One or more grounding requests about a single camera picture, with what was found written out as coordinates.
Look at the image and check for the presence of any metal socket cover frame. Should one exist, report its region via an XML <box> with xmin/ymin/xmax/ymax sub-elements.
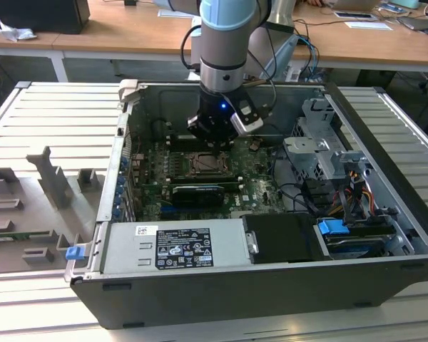
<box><xmin>189</xmin><ymin>152</ymin><xmax>233</xmax><ymax>175</ymax></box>

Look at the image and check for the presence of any CPU socket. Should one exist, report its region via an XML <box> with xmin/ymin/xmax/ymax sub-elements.
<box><xmin>188</xmin><ymin>151</ymin><xmax>235</xmax><ymax>177</ymax></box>

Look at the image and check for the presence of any black plastic cover box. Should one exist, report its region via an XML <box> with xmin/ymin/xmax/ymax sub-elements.
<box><xmin>242</xmin><ymin>212</ymin><xmax>331</xmax><ymax>265</ymax></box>

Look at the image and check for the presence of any black graphics card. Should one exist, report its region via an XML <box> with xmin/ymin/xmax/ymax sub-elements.
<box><xmin>170</xmin><ymin>183</ymin><xmax>225</xmax><ymax>209</ymax></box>

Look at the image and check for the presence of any green motherboard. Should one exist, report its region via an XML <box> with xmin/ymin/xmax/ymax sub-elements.
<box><xmin>128</xmin><ymin>137</ymin><xmax>290</xmax><ymax>222</ymax></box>

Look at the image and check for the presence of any beige case latch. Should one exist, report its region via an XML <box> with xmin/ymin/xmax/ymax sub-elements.
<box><xmin>118</xmin><ymin>78</ymin><xmax>141</xmax><ymax>104</ymax></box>

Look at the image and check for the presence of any silver metal drive cage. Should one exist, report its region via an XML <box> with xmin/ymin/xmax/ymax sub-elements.
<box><xmin>280</xmin><ymin>96</ymin><xmax>377</xmax><ymax>183</ymax></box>

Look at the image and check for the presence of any pale blue teach pendant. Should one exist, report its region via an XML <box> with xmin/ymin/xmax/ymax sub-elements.
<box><xmin>262</xmin><ymin>35</ymin><xmax>301</xmax><ymax>81</ymax></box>

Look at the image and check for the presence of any wooden desk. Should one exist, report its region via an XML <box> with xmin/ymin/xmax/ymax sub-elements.
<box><xmin>0</xmin><ymin>0</ymin><xmax>428</xmax><ymax>85</ymax></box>

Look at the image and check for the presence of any grey power supply box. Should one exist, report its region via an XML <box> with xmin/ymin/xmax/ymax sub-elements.
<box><xmin>100</xmin><ymin>217</ymin><xmax>253</xmax><ymax>276</ymax></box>

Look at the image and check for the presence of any hard disk in blue carrier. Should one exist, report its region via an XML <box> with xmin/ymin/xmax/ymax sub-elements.
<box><xmin>316</xmin><ymin>219</ymin><xmax>400</xmax><ymax>260</ymax></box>

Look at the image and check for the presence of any black open PC case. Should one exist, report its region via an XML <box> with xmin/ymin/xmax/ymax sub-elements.
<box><xmin>69</xmin><ymin>81</ymin><xmax>428</xmax><ymax>331</ymax></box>

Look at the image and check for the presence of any white paper sheet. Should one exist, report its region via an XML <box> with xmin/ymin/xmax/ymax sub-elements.
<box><xmin>344</xmin><ymin>21</ymin><xmax>393</xmax><ymax>31</ymax></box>

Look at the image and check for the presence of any grey laptop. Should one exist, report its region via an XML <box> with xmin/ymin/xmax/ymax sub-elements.
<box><xmin>327</xmin><ymin>0</ymin><xmax>379</xmax><ymax>11</ymax></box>

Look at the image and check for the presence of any black box on desk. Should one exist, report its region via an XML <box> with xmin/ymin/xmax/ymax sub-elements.
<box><xmin>0</xmin><ymin>0</ymin><xmax>91</xmax><ymax>36</ymax></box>

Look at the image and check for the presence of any crumpled white paper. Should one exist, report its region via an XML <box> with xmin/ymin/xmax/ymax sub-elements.
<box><xmin>0</xmin><ymin>19</ymin><xmax>37</xmax><ymax>43</ymax></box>

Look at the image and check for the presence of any blue notebook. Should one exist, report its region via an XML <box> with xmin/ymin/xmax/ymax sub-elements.
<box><xmin>377</xmin><ymin>2</ymin><xmax>409</xmax><ymax>15</ymax></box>

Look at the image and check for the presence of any green RAM stick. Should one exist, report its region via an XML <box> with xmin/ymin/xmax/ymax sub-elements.
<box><xmin>0</xmin><ymin>231</ymin><xmax>54</xmax><ymax>241</ymax></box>

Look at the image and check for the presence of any dark grey flat notebook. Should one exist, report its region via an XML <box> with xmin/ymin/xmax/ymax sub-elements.
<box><xmin>397</xmin><ymin>16</ymin><xmax>428</xmax><ymax>33</ymax></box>

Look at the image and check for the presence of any black camera bracket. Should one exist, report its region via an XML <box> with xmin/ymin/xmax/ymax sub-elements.
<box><xmin>223</xmin><ymin>91</ymin><xmax>254</xmax><ymax>117</ymax></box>

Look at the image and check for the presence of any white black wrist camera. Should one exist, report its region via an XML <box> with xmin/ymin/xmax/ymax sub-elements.
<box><xmin>230</xmin><ymin>99</ymin><xmax>265</xmax><ymax>136</ymax></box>

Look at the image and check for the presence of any coloured power wire bundle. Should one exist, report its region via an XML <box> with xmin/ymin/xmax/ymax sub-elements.
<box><xmin>330</xmin><ymin>170</ymin><xmax>377</xmax><ymax>218</ymax></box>

